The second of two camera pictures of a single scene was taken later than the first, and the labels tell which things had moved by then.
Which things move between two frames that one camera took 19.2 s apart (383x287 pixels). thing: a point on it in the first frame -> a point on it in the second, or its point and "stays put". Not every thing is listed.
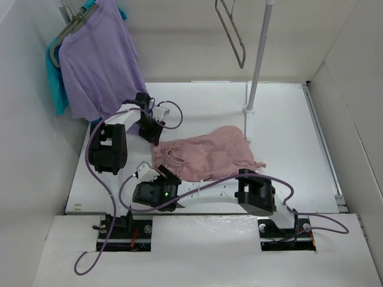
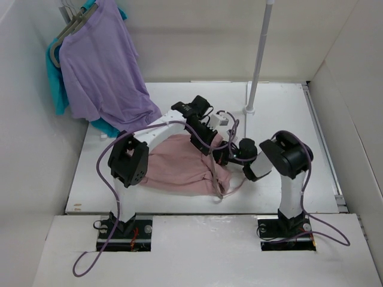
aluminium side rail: [341, 201] stays put
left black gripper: [152, 136] -> [201, 146]
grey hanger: [230, 16] -> [215, 175]
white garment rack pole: [249, 109] stays put
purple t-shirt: [99, 63] stays put
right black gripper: [152, 183] -> [220, 152]
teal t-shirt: [56, 74] stays put
